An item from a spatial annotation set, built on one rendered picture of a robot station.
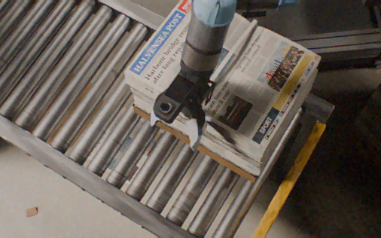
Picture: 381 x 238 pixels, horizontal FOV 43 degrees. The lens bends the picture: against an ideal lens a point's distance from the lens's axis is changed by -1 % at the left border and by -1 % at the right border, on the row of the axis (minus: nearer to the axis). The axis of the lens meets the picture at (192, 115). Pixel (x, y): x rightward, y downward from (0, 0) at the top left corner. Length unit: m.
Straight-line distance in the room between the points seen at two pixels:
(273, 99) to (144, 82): 0.29
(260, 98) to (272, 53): 0.13
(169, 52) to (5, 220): 1.35
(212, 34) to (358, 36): 1.34
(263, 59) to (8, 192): 1.47
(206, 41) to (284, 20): 1.29
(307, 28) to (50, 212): 1.36
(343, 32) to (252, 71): 1.09
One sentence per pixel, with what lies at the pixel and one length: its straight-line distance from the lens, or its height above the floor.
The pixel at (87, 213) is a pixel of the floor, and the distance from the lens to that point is 2.17.
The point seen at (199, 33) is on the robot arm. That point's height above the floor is 1.28.
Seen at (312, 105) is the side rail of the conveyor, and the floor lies 0.80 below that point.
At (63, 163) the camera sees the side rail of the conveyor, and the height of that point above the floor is 0.80.
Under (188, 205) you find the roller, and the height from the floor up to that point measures 0.80.
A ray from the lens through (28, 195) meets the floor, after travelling 2.27.
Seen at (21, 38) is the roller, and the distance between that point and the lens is 1.59.
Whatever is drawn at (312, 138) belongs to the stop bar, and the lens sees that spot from 1.33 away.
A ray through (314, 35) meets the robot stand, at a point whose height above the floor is 0.23.
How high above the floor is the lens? 2.07
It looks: 70 degrees down
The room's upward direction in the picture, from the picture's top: 10 degrees counter-clockwise
